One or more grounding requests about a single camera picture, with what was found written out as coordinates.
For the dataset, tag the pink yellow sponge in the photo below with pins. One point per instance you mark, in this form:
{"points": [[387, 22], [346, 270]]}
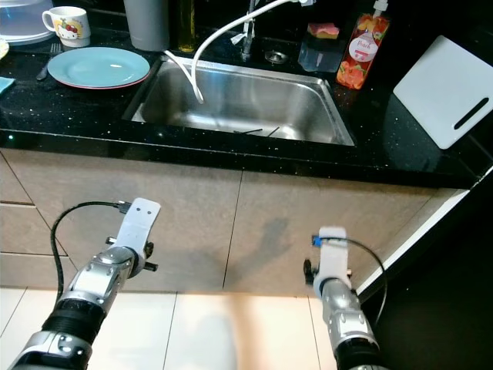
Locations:
{"points": [[323, 29]]}

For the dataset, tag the clear plastic food cover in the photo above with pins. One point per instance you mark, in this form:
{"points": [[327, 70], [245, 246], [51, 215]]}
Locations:
{"points": [[23, 19]]}

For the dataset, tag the black chopstick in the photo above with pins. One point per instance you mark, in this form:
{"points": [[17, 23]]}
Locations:
{"points": [[273, 131], [248, 131]]}

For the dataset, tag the floral patterned plate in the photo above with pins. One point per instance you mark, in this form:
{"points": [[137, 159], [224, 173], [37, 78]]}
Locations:
{"points": [[4, 49]]}

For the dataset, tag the light blue plate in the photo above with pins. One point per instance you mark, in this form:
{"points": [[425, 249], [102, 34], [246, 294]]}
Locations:
{"points": [[98, 67]]}

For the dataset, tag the stainless steel sink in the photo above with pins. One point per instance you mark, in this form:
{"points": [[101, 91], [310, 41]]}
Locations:
{"points": [[254, 100]]}

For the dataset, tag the peach dish soap bottle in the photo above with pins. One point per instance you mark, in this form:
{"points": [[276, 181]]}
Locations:
{"points": [[362, 54]]}

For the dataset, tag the beige kitchen base cabinet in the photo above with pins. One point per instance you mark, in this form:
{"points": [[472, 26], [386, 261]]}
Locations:
{"points": [[239, 223]]}

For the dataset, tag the white plastic board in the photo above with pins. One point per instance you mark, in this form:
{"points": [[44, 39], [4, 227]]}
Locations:
{"points": [[443, 89]]}

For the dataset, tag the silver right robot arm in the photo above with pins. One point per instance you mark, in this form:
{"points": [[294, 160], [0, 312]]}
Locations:
{"points": [[343, 316]]}

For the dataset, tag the blue cloth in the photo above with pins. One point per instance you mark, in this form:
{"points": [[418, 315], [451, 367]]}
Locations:
{"points": [[6, 85]]}

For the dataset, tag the yellow oil glass bottle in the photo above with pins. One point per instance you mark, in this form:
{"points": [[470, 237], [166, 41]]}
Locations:
{"points": [[185, 23]]}

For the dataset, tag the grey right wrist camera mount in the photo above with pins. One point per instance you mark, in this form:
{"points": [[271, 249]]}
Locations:
{"points": [[333, 254]]}

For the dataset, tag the white tape strip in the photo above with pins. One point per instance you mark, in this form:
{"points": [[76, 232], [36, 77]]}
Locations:
{"points": [[239, 37]]}

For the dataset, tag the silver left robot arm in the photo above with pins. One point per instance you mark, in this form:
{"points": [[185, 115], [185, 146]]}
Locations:
{"points": [[92, 289]]}

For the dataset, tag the grey water jug red logo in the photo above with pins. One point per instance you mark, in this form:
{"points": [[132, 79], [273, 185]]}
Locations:
{"points": [[146, 23]]}

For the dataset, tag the white cartoon cat mug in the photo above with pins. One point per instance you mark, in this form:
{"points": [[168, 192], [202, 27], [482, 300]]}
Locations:
{"points": [[69, 25]]}

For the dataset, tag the metal kitchen faucet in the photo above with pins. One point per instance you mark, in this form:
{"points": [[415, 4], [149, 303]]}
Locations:
{"points": [[248, 42]]}

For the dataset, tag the silver metal fork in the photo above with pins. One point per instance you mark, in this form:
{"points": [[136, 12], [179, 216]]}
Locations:
{"points": [[52, 52]]}

